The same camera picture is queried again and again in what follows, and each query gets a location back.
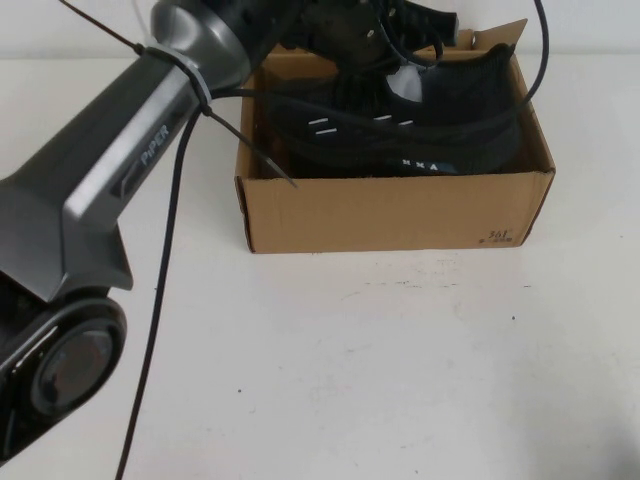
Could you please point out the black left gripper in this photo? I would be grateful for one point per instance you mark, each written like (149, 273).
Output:
(365, 40)

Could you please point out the black sneaker with white stuffing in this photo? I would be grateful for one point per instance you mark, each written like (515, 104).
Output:
(450, 135)

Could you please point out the white paper shoe stuffing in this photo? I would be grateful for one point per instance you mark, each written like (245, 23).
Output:
(406, 82)

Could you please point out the brown cardboard shoe box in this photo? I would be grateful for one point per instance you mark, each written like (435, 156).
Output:
(400, 215)

